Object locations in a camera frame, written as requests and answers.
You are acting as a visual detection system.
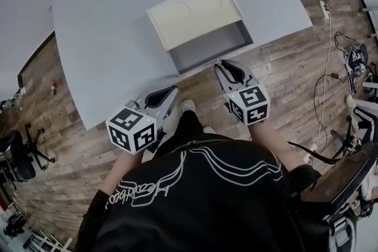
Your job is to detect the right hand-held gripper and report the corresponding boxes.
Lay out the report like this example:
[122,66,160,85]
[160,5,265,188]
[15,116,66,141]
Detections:
[214,59,272,127]

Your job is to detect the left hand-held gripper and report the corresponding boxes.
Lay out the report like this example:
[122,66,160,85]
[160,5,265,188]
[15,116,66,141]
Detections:
[105,84,180,155]

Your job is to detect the person's right forearm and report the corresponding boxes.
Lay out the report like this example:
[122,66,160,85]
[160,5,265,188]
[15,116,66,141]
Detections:
[249,119,299,172]

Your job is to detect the person's left forearm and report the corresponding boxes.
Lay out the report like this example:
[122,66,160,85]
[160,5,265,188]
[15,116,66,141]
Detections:
[101,149,145,196]

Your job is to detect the white drawer box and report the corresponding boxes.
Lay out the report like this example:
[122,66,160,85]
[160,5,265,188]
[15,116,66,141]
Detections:
[146,0,244,53]

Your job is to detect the person's left shoe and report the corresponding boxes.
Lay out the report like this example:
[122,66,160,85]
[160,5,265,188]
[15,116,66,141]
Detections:
[179,99,197,114]

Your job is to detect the person's black trousers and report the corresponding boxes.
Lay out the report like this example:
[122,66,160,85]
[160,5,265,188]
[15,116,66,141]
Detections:
[173,110,208,143]

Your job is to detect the large white table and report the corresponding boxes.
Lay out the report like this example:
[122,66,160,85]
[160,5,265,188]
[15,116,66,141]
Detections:
[51,0,314,131]

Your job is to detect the white power strip with plugs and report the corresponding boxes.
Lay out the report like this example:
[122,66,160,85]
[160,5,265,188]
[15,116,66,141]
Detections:
[302,142,319,163]

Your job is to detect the long white power strip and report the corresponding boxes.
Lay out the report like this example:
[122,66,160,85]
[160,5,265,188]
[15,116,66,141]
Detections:
[319,0,331,21]

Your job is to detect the person's black printed shirt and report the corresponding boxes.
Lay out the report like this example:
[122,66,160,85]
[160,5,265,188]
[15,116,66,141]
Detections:
[74,132,335,252]

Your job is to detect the black device on floor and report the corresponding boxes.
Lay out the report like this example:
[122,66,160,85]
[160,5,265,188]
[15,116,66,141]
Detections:
[343,43,369,74]

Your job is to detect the black office chair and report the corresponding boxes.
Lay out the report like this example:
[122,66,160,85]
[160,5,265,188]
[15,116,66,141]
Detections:
[0,123,56,183]
[330,113,378,161]

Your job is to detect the white metal rack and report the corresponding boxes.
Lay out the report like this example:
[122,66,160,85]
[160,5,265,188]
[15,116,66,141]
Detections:
[22,229,72,252]

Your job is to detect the tangled black cables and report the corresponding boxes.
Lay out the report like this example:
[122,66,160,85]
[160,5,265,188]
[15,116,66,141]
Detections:
[312,31,360,157]

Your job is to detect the white power cable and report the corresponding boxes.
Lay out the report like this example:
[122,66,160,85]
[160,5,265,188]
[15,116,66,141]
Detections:
[311,10,333,153]

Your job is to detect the black backpack white straps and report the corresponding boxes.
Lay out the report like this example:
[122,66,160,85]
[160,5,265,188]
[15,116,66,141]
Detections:
[321,208,359,252]

